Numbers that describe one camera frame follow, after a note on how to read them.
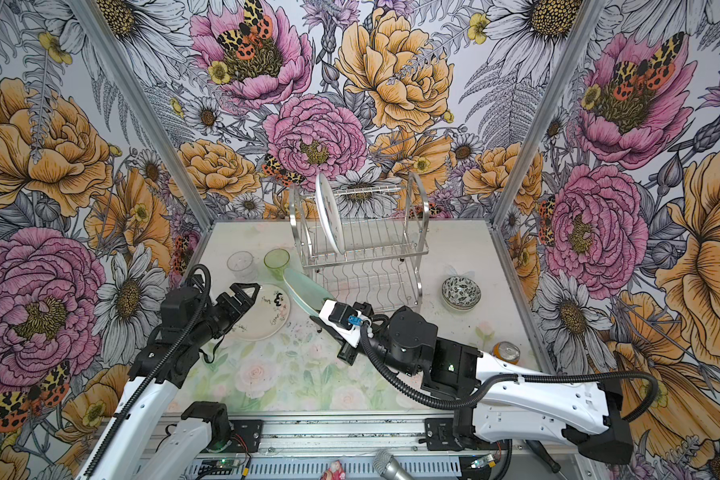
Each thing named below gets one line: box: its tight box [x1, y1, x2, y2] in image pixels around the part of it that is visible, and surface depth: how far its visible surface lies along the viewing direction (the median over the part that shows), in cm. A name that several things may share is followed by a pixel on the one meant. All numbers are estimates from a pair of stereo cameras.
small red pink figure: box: [320, 460, 347, 480], surface depth 69 cm
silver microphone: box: [372, 450, 415, 480], surface depth 69 cm
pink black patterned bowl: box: [441, 276, 482, 312], surface depth 98 cm
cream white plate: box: [226, 284, 291, 341], surface depth 94 cm
